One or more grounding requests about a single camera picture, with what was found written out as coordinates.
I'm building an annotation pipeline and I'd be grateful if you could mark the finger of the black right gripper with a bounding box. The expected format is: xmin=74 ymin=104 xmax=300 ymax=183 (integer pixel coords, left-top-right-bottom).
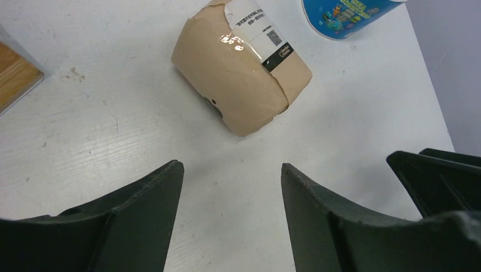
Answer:
xmin=386 ymin=148 xmax=480 ymax=218

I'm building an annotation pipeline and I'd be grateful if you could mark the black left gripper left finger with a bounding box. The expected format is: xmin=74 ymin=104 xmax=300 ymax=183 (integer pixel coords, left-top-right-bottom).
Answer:
xmin=1 ymin=160 xmax=184 ymax=271

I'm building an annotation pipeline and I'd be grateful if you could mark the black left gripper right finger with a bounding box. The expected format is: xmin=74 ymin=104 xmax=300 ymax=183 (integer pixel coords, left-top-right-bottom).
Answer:
xmin=281 ymin=163 xmax=480 ymax=271

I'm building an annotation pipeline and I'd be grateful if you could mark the white wire wooden shelf rack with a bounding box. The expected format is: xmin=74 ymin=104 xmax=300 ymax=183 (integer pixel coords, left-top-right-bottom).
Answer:
xmin=1 ymin=27 xmax=47 ymax=114

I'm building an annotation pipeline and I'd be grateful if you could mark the blue toilet roll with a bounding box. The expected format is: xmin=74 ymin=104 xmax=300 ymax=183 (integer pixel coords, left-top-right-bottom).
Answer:
xmin=301 ymin=0 xmax=405 ymax=40

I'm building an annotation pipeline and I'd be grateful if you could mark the brown roll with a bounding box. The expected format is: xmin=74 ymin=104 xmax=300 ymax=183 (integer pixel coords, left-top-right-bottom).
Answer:
xmin=171 ymin=1 xmax=312 ymax=137

